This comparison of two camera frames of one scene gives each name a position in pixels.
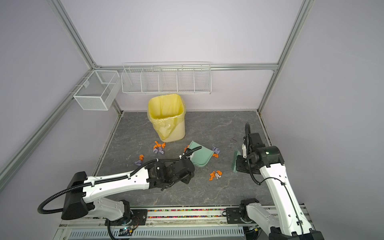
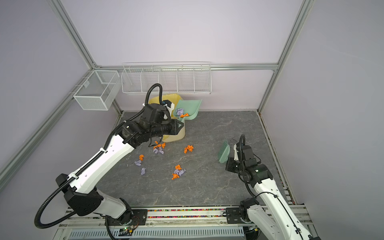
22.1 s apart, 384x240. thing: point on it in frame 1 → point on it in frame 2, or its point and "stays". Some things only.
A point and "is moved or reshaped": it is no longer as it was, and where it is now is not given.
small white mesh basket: x=98 y=91 stays
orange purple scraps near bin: x=159 y=147 stays
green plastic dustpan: x=202 y=156 → x=190 y=106
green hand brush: x=234 y=164 is moved or reshaped
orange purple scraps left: x=139 y=162 stays
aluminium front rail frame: x=180 y=223 stays
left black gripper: x=187 y=179 → x=177 y=121
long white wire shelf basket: x=166 y=78 stays
